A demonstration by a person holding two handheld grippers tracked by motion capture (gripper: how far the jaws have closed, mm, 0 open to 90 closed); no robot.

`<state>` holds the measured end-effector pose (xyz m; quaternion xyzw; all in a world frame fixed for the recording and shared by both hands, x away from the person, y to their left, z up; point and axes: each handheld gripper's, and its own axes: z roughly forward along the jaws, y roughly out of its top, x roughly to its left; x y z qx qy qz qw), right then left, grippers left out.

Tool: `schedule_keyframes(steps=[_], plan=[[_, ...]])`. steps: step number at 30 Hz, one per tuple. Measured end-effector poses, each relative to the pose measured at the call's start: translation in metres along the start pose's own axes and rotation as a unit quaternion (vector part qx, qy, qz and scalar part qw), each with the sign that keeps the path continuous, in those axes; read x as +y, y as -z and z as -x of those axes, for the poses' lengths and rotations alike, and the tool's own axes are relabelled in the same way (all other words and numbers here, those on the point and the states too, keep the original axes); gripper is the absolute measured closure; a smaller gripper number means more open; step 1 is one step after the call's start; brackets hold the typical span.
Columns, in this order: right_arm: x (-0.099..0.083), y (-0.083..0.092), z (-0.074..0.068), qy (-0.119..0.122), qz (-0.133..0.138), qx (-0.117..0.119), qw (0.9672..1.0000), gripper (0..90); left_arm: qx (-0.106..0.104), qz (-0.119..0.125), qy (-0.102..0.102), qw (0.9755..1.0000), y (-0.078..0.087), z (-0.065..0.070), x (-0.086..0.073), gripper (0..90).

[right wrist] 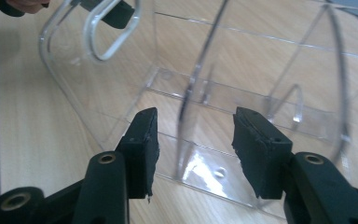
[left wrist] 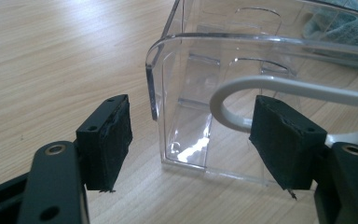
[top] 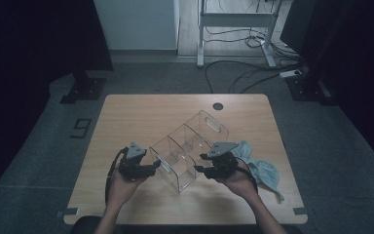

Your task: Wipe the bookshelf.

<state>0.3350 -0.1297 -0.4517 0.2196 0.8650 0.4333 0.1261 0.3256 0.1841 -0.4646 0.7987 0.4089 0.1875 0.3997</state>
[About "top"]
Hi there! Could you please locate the clear plastic organizer box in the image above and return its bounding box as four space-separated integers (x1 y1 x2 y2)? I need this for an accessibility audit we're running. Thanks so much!
149 110 230 193

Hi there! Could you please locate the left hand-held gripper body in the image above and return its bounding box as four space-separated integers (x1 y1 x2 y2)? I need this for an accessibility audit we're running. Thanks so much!
118 141 148 181

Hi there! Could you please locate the person's right hand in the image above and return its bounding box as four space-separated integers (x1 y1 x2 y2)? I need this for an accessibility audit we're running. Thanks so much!
218 165 258 198

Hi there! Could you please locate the black upright panel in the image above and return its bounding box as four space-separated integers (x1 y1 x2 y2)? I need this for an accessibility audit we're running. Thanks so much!
280 0 322 57

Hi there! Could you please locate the black stand base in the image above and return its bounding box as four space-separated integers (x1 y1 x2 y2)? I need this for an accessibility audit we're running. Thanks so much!
285 74 335 105
59 69 107 105

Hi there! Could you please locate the tangle of cables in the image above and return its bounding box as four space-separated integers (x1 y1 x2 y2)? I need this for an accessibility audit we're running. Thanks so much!
204 25 301 61

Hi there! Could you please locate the white power strip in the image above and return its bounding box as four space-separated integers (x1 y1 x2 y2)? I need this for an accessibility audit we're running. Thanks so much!
279 69 303 80

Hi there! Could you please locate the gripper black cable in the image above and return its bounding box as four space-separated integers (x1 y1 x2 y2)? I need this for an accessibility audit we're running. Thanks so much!
105 146 130 205
235 157 259 193

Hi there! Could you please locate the person's left hand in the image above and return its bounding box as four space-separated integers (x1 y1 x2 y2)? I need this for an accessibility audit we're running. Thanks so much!
106 169 144 210

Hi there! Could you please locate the black floor cable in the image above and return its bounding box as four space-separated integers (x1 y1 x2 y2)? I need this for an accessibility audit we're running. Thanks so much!
228 66 288 95
204 58 303 95

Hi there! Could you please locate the light blue cloth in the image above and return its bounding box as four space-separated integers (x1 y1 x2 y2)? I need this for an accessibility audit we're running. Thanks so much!
230 139 285 203

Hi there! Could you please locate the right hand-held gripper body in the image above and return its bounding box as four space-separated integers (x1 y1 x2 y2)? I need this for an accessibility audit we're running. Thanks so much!
206 141 241 179

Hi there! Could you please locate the black curtain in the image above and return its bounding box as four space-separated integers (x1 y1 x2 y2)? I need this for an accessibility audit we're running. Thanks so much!
0 0 115 209
305 0 374 178

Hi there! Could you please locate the white metal desk frame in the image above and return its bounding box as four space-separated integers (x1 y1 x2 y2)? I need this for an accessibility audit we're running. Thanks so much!
197 0 283 68

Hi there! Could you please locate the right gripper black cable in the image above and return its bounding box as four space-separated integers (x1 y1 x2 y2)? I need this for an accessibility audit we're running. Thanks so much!
235 157 259 193

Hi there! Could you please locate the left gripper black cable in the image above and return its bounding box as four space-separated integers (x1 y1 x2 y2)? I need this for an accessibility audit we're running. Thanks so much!
105 146 130 205

